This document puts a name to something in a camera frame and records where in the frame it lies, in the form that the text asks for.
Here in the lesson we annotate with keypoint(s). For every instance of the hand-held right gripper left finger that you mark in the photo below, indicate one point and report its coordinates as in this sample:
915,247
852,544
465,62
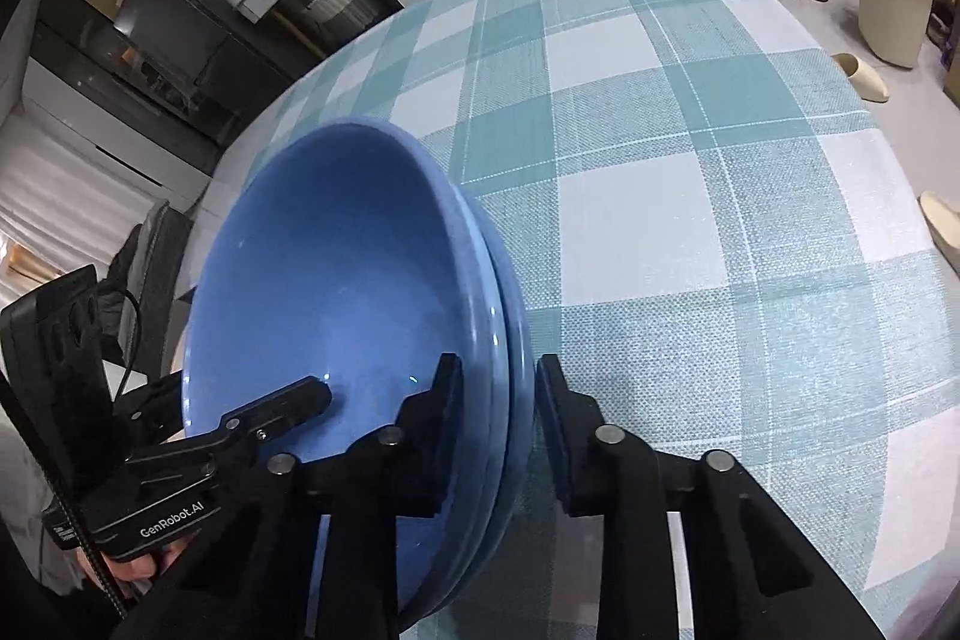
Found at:
439,452

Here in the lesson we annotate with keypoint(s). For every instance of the teal checked tablecloth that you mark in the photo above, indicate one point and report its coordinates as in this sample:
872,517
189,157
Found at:
675,235

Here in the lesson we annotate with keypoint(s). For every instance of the dark glass-door cabinet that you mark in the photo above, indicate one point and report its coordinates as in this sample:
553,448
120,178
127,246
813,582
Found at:
172,40

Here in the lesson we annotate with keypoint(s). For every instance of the cream trash bin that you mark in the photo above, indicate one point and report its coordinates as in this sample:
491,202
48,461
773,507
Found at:
896,25

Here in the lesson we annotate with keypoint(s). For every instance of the person's left hand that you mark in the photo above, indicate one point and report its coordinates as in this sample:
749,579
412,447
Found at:
139,572

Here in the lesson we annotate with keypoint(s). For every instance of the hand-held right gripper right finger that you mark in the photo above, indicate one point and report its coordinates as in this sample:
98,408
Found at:
559,445

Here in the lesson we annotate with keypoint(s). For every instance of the white wicker basket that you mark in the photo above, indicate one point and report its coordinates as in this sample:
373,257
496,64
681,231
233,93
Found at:
337,10

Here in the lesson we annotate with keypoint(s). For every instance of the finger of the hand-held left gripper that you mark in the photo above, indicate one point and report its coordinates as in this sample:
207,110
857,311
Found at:
285,404
154,404

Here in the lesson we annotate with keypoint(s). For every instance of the beige slipper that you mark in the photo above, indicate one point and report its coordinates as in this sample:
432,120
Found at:
862,78
943,231

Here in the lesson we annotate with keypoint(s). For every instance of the dark quilted chair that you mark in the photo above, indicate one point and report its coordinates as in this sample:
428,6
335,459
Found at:
150,280

